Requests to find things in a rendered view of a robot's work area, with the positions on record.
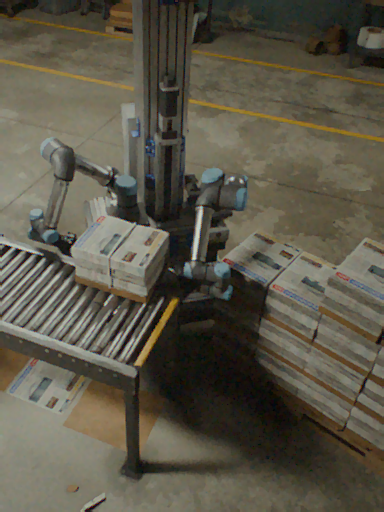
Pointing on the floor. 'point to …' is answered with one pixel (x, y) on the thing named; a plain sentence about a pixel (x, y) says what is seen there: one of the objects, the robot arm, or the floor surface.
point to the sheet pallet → (121, 18)
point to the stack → (277, 307)
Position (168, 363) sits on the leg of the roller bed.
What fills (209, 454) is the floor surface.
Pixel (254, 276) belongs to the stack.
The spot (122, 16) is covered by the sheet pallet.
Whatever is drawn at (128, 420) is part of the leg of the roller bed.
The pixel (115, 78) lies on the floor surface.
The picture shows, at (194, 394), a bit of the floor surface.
